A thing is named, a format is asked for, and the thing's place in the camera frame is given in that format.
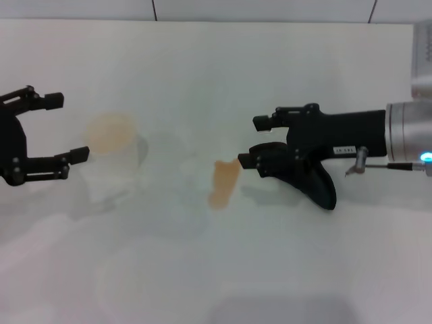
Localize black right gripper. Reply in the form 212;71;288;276
237;103;388;179

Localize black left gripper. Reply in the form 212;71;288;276
0;85;91;187

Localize brown water stain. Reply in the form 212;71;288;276
207;158;242;212

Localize white cup with brown liquid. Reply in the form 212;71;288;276
82;111;149;207

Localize grey gripper connector cable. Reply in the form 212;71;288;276
344;146;432;178

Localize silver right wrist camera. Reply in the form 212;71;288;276
410;20;432;99

